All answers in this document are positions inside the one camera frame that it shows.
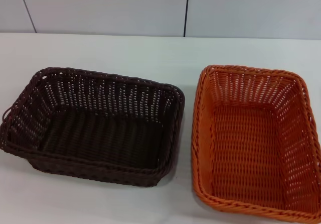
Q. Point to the dark brown woven basket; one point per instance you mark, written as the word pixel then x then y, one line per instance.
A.
pixel 100 133

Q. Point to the orange woven basket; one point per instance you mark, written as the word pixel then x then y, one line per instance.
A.
pixel 245 146

